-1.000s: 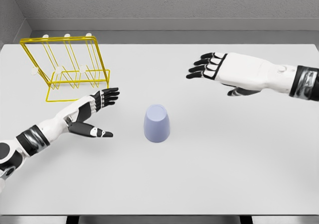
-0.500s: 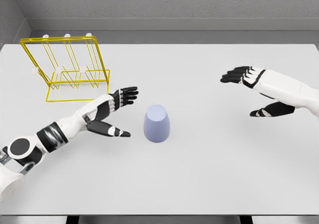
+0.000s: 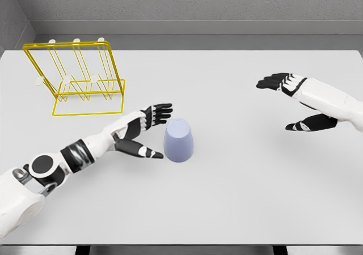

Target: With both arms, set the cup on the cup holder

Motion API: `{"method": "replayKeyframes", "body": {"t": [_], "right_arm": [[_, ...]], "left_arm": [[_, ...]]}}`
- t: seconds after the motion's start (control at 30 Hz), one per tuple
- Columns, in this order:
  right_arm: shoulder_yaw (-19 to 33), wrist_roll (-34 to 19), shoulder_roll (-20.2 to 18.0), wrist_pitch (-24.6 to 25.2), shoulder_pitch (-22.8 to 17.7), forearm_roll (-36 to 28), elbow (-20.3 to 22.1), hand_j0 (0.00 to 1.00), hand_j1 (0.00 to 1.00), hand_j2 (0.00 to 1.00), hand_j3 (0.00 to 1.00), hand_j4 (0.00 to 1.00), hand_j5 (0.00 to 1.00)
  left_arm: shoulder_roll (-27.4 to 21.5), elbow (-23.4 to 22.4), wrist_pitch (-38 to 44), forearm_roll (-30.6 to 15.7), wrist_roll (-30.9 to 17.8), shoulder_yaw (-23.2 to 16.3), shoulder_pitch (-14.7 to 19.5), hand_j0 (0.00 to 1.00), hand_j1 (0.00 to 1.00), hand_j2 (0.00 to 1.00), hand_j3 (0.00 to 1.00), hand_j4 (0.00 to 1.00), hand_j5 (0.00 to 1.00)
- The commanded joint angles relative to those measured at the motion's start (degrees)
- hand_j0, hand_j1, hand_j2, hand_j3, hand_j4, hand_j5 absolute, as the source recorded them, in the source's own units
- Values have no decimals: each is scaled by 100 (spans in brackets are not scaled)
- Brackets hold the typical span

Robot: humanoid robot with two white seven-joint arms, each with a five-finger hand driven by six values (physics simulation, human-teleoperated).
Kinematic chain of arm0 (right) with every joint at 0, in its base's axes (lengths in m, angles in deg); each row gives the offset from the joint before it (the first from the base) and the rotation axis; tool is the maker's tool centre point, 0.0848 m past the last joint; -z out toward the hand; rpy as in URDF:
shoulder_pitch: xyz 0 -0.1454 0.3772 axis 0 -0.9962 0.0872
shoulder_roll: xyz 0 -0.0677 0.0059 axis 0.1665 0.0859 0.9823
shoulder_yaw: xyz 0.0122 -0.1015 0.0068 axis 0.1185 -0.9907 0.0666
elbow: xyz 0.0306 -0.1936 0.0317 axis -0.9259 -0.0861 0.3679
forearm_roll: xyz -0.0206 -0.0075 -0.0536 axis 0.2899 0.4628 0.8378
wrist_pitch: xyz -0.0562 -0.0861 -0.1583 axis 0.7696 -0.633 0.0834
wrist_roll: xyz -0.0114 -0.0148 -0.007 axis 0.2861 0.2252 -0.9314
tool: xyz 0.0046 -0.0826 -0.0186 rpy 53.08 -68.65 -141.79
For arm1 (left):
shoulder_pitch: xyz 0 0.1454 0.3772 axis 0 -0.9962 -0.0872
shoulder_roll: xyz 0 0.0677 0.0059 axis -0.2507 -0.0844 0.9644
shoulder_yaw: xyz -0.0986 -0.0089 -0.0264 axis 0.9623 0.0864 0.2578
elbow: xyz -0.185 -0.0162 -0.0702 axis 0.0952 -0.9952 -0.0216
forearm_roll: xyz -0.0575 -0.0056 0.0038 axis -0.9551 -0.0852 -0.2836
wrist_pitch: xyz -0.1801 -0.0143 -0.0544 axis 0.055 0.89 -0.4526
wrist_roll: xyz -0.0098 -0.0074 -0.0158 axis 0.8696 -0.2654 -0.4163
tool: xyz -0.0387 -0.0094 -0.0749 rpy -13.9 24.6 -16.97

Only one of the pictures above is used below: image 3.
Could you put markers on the pale blue cup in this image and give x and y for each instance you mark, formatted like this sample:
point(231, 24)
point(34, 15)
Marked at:
point(179, 140)

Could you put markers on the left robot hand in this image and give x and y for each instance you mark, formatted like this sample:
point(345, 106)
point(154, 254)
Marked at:
point(131, 127)

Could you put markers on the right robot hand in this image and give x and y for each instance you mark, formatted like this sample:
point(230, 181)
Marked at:
point(306, 93)

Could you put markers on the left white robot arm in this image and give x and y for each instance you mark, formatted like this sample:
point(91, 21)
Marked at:
point(56, 167)

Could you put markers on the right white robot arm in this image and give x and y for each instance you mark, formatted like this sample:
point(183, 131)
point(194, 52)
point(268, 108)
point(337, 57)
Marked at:
point(350, 107)

